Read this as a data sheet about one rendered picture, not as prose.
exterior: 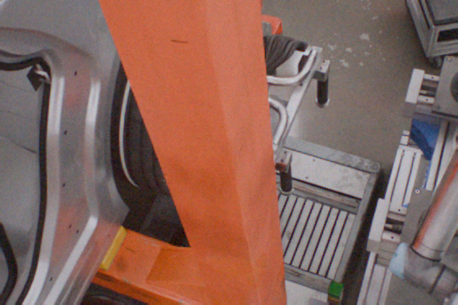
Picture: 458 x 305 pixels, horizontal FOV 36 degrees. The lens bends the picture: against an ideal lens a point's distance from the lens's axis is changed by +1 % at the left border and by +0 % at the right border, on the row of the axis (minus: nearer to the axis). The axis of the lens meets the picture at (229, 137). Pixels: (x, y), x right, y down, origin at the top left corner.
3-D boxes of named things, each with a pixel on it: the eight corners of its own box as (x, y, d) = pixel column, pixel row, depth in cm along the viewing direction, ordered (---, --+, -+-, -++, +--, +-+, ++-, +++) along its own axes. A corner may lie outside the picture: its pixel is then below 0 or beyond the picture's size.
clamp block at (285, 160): (263, 150, 205) (262, 141, 201) (293, 159, 203) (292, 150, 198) (257, 165, 203) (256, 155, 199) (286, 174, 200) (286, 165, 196)
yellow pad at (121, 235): (90, 218, 224) (85, 212, 220) (127, 231, 220) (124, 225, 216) (69, 257, 218) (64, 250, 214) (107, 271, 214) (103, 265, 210)
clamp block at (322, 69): (302, 63, 221) (302, 52, 216) (330, 69, 218) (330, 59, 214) (297, 75, 218) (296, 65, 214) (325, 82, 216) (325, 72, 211)
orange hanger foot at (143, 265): (99, 233, 239) (69, 186, 210) (242, 284, 224) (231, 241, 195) (75, 277, 231) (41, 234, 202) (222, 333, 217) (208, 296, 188)
